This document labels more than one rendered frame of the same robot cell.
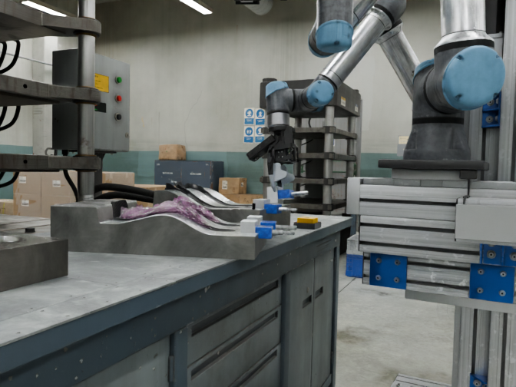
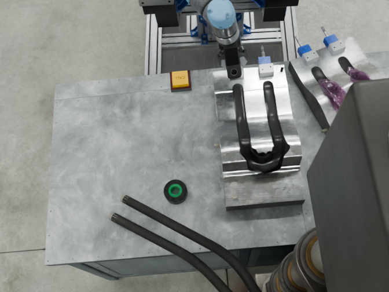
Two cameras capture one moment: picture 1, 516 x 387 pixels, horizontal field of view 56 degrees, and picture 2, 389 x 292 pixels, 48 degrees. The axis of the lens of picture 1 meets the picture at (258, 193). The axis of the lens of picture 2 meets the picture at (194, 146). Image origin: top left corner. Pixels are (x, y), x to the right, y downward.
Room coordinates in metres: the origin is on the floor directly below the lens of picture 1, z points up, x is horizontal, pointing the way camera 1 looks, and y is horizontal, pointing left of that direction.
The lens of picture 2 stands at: (2.02, 0.66, 2.28)
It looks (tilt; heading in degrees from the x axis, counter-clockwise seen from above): 67 degrees down; 252
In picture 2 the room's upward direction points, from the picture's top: 11 degrees counter-clockwise
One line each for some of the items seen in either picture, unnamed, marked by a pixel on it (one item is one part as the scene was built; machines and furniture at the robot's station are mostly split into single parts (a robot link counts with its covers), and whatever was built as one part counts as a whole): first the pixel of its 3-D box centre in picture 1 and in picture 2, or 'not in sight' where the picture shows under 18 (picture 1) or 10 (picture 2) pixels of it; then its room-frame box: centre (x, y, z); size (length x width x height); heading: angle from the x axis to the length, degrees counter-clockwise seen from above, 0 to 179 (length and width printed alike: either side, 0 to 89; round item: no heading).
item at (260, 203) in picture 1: (276, 208); (264, 61); (1.46, -0.06, 0.89); 0.13 x 0.05 x 0.05; 66
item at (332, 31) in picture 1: (332, 24); not in sight; (1.04, -0.15, 1.32); 0.11 x 0.08 x 0.11; 1
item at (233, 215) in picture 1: (207, 210); (256, 132); (1.63, 0.17, 0.87); 0.50 x 0.26 x 0.14; 66
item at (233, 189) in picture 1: (243, 201); not in sight; (8.44, 0.26, 0.42); 0.86 x 0.33 x 0.83; 66
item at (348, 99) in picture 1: (314, 167); not in sight; (6.23, -0.72, 1.03); 1.54 x 0.94 x 2.06; 156
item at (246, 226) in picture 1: (268, 232); (329, 39); (1.19, -0.03, 0.86); 0.13 x 0.05 x 0.05; 83
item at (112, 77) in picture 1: (91, 227); not in sight; (2.11, 0.72, 0.74); 0.31 x 0.22 x 1.47; 156
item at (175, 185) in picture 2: not in sight; (175, 192); (1.97, 0.20, 0.82); 0.08 x 0.08 x 0.04
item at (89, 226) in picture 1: (167, 226); (354, 102); (1.26, 0.24, 0.86); 0.50 x 0.26 x 0.11; 83
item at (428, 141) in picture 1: (436, 140); not in sight; (1.16, -0.42, 1.09); 0.15 x 0.15 x 0.10
